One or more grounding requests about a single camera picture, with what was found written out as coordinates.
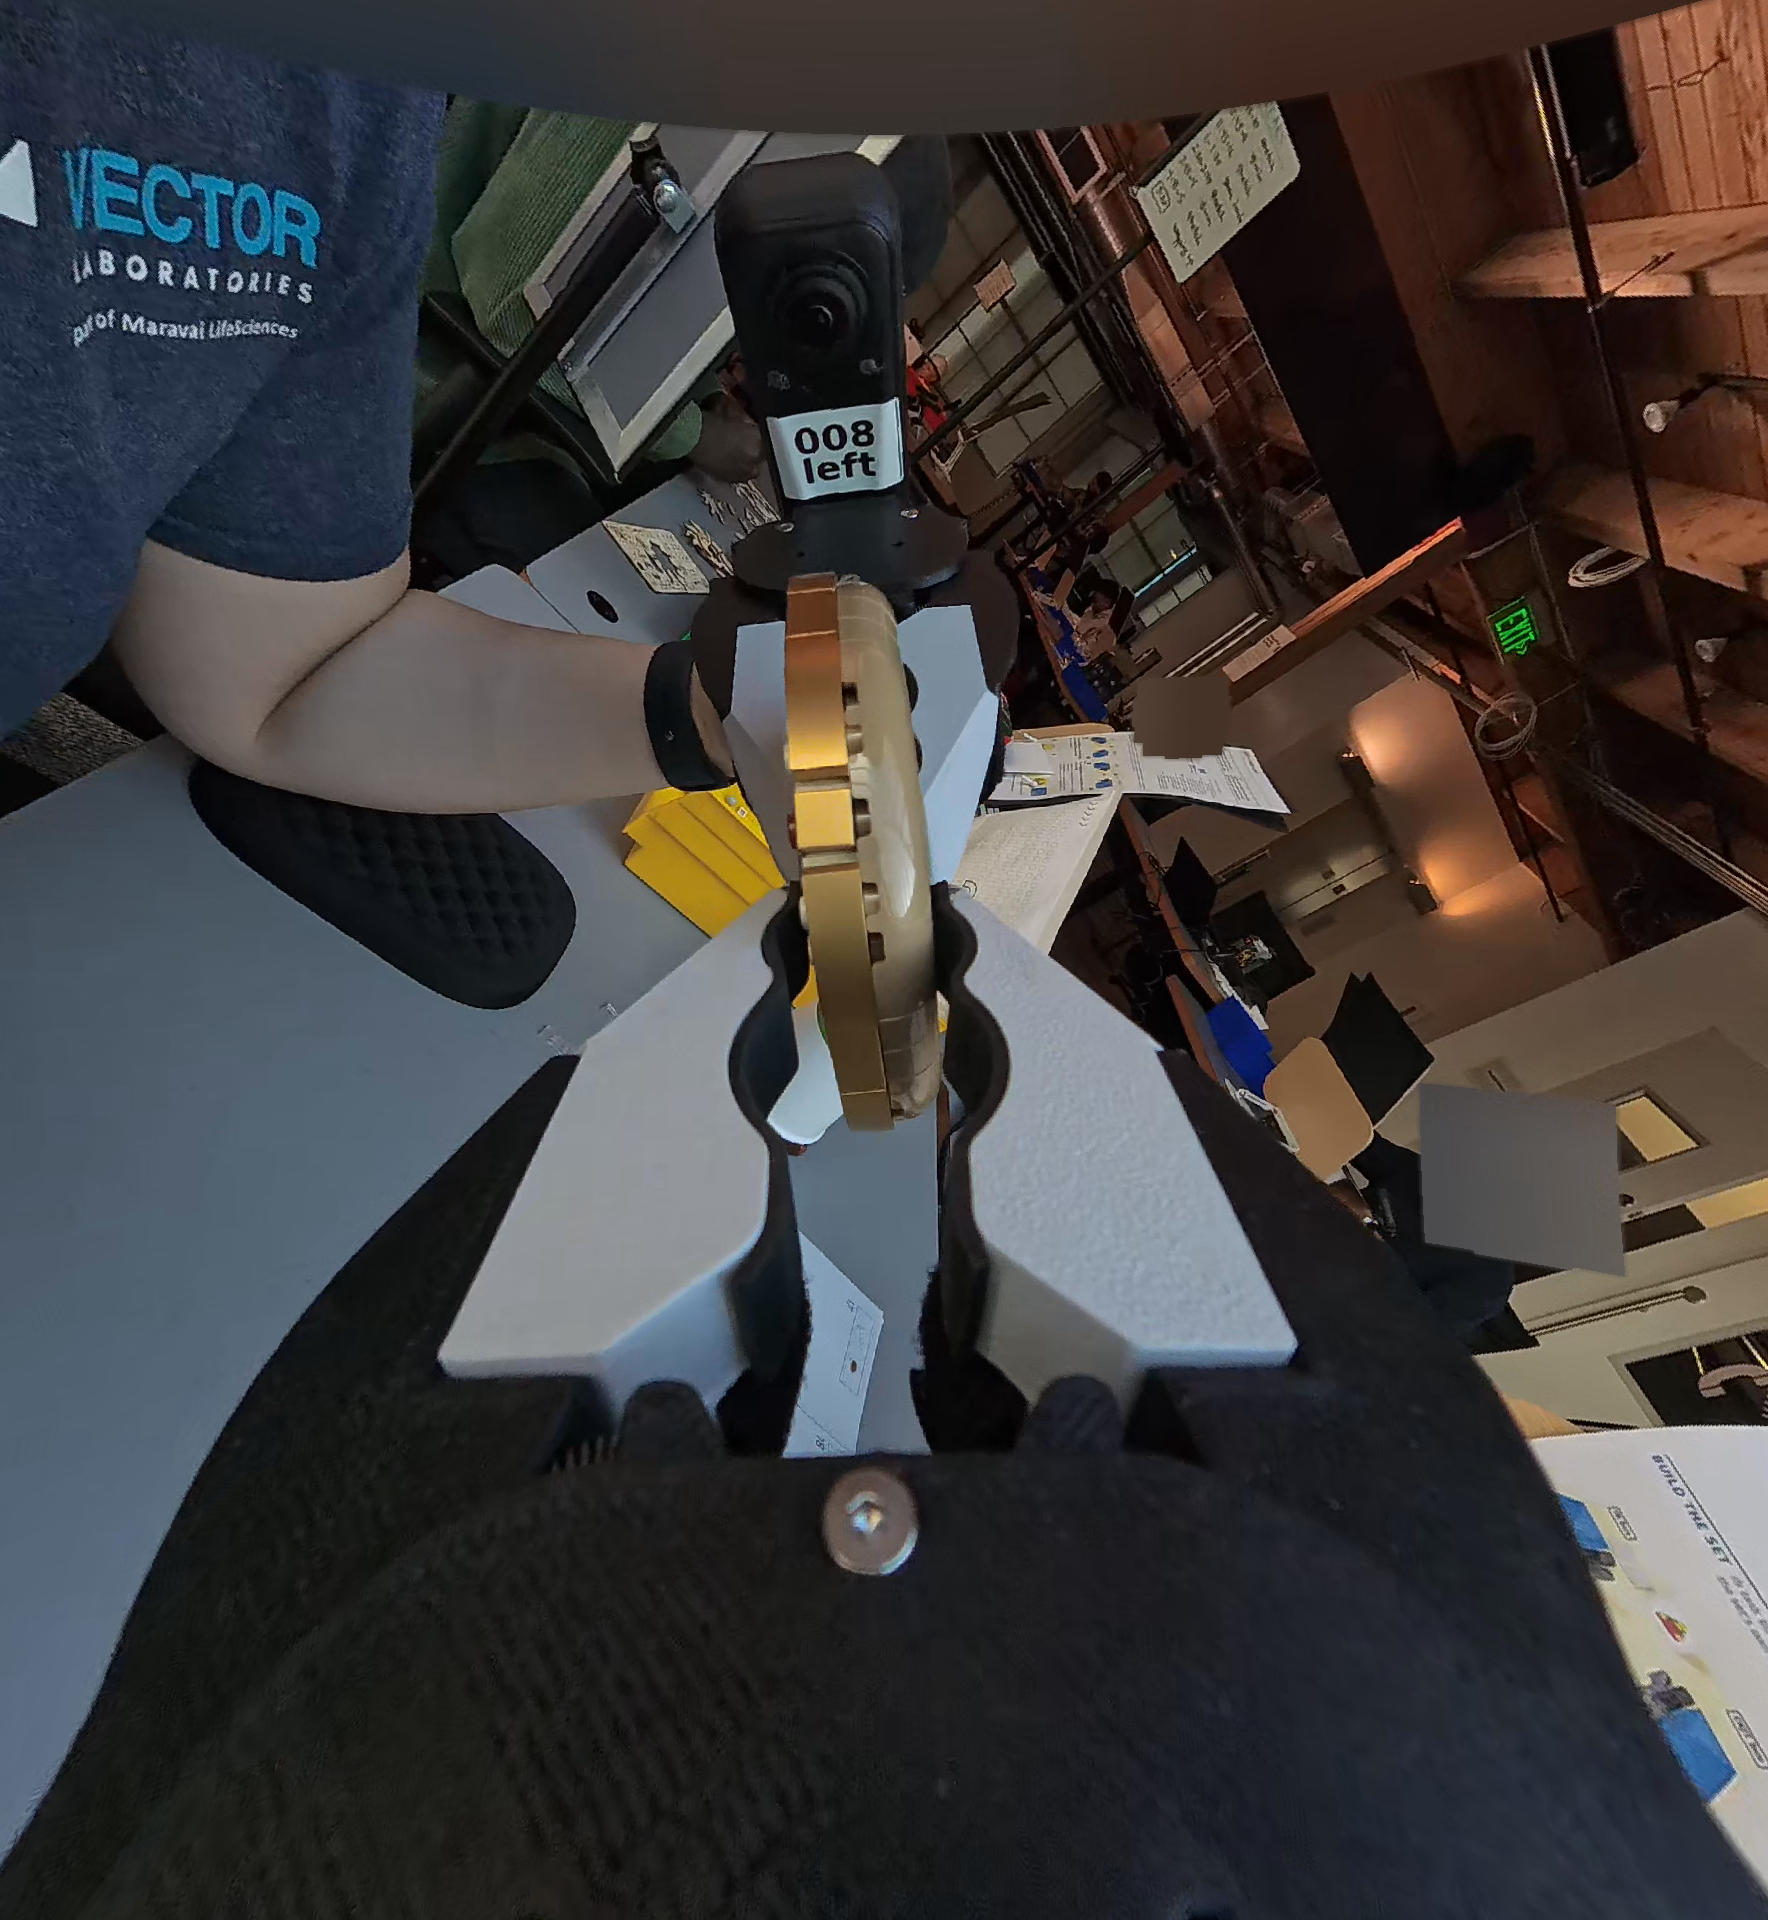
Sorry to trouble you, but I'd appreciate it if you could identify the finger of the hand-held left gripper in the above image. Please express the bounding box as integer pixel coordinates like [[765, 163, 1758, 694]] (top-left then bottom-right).
[[718, 618, 805, 883], [895, 605, 1006, 883]]

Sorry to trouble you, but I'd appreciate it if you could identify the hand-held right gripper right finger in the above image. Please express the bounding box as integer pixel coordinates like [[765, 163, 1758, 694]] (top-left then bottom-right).
[[910, 884, 1302, 1452]]

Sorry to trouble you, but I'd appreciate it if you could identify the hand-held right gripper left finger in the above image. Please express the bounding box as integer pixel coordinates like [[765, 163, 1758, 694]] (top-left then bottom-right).
[[436, 884, 826, 1454]]

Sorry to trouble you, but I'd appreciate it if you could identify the round gold lego base model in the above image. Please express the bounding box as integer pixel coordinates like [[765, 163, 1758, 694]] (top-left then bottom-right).
[[783, 573, 946, 1132]]

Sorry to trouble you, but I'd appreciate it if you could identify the person's left forearm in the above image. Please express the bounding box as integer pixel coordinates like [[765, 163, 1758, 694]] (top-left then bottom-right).
[[108, 545, 677, 821]]

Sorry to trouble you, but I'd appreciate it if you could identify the lego instruction booklet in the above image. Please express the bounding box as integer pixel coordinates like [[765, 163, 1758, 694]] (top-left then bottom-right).
[[783, 1235, 889, 1461]]

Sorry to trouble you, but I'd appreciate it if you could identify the black wrist band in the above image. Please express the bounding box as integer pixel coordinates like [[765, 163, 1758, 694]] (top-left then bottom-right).
[[643, 637, 737, 796]]

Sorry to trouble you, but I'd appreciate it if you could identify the grey metal panel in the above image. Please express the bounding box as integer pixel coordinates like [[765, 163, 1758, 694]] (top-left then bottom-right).
[[521, 124, 902, 471]]

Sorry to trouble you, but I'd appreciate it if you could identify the yellow plastic bin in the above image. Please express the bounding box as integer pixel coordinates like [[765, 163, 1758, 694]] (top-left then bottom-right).
[[621, 782, 801, 1008]]

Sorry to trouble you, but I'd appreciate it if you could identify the white paper bag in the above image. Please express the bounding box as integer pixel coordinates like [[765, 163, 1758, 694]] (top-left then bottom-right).
[[950, 782, 1126, 958]]

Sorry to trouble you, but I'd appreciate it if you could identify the printed paper sheet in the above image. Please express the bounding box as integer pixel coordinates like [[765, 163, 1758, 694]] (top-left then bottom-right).
[[987, 724, 1295, 823], [1533, 1422, 1768, 1885]]

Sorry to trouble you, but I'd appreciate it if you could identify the green mesh office chair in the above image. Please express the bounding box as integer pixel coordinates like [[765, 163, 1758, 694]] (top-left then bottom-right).
[[427, 103, 710, 471]]

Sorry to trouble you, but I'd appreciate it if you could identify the black wrist rest pad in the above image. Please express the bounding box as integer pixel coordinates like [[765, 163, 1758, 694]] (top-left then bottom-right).
[[189, 758, 581, 1012]]

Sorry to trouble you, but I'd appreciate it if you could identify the pale green paper note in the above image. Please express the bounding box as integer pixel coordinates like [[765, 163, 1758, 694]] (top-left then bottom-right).
[[1132, 98, 1305, 289]]

